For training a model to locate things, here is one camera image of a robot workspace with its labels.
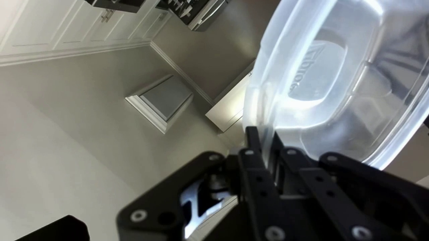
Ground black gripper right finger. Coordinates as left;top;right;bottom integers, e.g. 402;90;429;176
269;137;429;241

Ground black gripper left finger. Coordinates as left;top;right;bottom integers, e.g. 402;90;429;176
116;126;287;241

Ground clear plastic bowl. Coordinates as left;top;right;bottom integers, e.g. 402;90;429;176
243;0;429;169

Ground white upper cabinets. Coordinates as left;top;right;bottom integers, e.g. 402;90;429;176
0;0;170;68

